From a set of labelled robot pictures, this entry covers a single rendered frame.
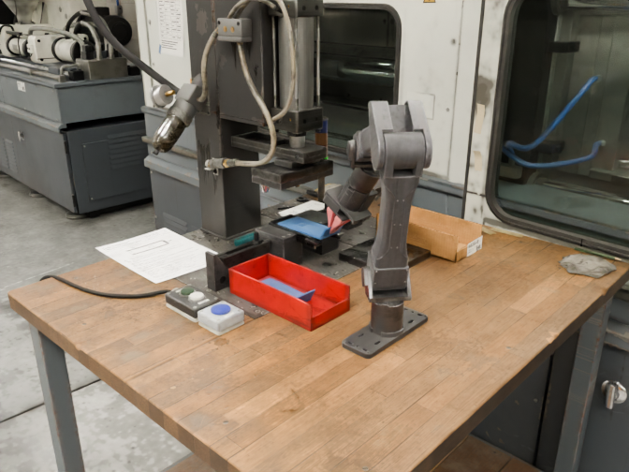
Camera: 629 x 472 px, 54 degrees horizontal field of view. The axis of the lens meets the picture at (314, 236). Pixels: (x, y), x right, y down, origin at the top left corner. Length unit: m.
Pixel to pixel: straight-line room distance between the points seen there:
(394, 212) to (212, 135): 0.68
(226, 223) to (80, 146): 2.92
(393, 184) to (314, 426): 0.42
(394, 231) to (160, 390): 0.49
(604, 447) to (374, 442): 1.14
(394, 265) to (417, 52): 0.99
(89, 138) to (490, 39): 3.25
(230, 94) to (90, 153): 3.06
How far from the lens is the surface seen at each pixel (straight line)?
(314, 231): 1.46
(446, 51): 1.94
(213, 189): 1.66
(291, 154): 1.44
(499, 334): 1.27
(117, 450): 2.42
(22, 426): 2.66
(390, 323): 1.19
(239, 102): 1.51
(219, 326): 1.22
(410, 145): 1.03
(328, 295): 1.32
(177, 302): 1.31
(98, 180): 4.59
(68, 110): 4.44
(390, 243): 1.12
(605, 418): 1.96
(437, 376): 1.12
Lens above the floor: 1.53
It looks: 22 degrees down
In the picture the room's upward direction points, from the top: straight up
